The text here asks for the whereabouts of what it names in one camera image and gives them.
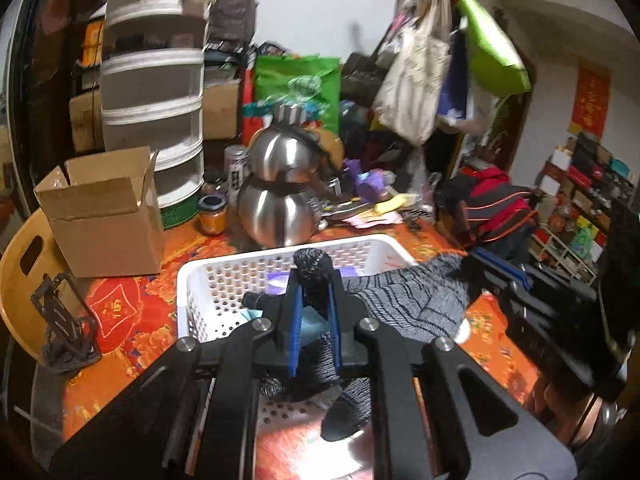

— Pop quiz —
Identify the grey mesh storage tower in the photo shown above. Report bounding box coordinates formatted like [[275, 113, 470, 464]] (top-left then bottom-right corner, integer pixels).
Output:
[[97, 0, 218, 211]]

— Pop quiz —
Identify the light blue cloth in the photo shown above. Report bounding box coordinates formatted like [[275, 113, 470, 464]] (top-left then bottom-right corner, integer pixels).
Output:
[[240, 305, 331, 336]]

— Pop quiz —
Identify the open cardboard box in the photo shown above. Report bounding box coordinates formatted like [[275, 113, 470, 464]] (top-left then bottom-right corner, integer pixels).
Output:
[[34, 146, 166, 278]]

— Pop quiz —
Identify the purple plastic cup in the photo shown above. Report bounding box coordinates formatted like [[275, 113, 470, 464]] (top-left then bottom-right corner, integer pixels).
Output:
[[350, 159, 387, 203]]

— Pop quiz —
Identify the brown cardboard carton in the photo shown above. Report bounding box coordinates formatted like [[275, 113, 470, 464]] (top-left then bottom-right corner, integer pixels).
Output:
[[202, 82, 241, 141]]

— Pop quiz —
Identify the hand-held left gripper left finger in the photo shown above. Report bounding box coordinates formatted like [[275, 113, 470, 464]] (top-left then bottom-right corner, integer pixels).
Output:
[[50, 271, 302, 480]]

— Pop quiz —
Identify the white perforated plastic basket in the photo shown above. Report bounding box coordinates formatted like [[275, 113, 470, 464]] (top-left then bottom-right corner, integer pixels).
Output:
[[176, 233, 471, 431]]

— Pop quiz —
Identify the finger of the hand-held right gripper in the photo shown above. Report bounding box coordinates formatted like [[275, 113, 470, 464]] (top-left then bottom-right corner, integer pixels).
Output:
[[480, 272, 531, 331], [470, 249, 531, 281]]

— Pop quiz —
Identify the dark wooden cabinet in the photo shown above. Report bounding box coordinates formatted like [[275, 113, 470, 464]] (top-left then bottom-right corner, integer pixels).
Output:
[[0, 0, 111, 211]]

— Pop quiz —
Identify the red printed tablecloth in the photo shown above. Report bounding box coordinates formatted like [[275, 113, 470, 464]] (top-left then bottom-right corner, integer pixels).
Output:
[[60, 210, 551, 480]]

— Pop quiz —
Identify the black phone holder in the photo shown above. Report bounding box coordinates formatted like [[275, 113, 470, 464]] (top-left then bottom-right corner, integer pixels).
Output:
[[31, 272, 102, 373]]

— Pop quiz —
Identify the lime green hanging bag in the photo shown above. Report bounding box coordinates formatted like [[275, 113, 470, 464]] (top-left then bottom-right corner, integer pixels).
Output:
[[457, 0, 532, 96]]

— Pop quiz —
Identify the white and blue bag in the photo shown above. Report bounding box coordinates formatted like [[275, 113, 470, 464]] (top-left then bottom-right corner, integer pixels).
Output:
[[435, 30, 476, 128]]

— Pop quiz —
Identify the yellow flat item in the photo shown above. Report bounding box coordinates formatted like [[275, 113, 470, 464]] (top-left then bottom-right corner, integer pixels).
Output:
[[374, 194, 407, 213]]

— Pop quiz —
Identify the purple tissue pack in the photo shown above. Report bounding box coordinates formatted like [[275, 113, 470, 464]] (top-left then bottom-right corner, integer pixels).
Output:
[[267, 267, 371, 298]]

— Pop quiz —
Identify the red wall decoration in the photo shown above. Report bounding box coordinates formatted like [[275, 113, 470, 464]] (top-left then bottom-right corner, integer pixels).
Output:
[[570, 60, 612, 136]]

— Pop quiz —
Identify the shelf of boxes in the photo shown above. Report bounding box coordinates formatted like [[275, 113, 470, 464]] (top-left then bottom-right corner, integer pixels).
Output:
[[530, 130, 640, 286]]

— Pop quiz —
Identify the white canvas tote bag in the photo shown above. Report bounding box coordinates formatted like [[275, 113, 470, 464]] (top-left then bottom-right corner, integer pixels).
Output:
[[372, 0, 453, 147]]

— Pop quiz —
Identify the large steel kettle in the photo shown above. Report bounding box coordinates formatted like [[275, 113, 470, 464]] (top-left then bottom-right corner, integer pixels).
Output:
[[236, 177, 326, 249]]

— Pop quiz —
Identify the black and white can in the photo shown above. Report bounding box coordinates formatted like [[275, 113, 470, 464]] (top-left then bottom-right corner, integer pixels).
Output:
[[223, 145, 250, 206]]

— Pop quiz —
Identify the dark grey knit cloth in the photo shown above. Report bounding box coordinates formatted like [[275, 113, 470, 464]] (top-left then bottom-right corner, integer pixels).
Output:
[[257, 249, 473, 443]]

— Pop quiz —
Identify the green shopping bag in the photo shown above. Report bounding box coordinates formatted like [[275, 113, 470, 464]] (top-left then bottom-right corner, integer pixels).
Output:
[[254, 54, 342, 133]]

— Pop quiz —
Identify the red black backpack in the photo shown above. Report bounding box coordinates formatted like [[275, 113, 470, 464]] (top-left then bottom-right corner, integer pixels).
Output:
[[440, 167, 541, 256]]

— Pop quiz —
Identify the wooden chair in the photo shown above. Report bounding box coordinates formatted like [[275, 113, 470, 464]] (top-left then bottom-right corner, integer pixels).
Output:
[[0, 205, 96, 361]]

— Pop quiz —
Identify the orange jar with dark lid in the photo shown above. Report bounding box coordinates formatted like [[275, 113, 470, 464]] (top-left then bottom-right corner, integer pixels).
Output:
[[197, 195, 229, 235]]

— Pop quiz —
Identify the person's right forearm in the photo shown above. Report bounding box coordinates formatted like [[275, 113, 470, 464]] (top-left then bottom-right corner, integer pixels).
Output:
[[535, 380, 631, 466]]

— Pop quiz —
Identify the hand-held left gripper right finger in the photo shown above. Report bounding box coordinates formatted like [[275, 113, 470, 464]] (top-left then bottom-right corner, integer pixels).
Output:
[[326, 274, 576, 480]]

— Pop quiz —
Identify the small steel kettle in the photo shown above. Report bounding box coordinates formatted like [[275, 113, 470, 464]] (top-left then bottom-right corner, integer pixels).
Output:
[[248, 105, 331, 183]]

